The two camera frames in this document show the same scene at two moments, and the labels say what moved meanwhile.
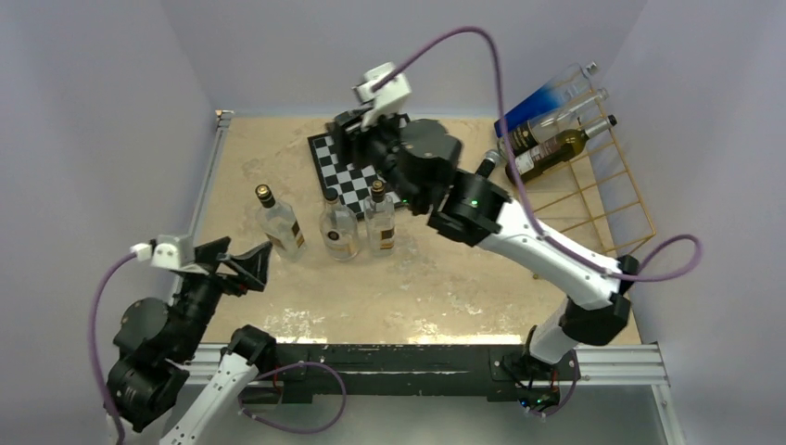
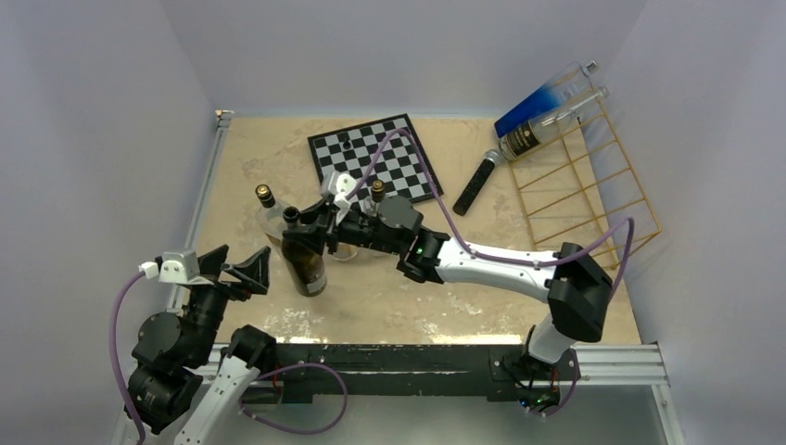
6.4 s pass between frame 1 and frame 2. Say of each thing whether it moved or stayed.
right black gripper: moved
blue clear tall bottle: stayed
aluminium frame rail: stayed
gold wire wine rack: stayed
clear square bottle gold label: stayed
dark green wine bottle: moved
